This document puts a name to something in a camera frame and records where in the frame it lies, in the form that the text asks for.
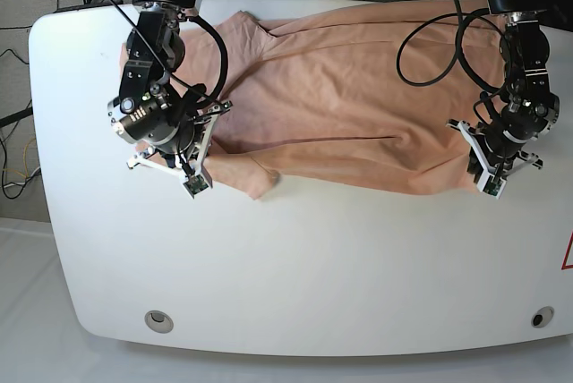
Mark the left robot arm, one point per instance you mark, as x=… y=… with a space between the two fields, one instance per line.
x=522 y=108

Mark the peach pink T-shirt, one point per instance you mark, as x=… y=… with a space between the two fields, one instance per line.
x=359 y=96

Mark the red triangle warning sticker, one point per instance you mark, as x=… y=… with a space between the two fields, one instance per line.
x=567 y=262

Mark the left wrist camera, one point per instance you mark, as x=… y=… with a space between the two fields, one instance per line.
x=490 y=184

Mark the right table cable grommet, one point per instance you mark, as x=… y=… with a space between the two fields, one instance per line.
x=542 y=317

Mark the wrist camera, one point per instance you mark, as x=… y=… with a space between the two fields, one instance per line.
x=195 y=184
x=490 y=184

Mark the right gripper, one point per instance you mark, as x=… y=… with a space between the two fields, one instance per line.
x=180 y=150

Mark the table cable grommet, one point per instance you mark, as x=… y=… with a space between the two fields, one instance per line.
x=159 y=322
x=542 y=317

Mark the left table cable grommet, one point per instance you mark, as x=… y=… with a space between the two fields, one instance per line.
x=159 y=322

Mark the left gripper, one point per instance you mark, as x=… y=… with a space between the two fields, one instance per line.
x=494 y=150

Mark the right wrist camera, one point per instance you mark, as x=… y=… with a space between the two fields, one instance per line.
x=195 y=184

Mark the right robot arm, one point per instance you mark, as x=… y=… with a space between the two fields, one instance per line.
x=155 y=50

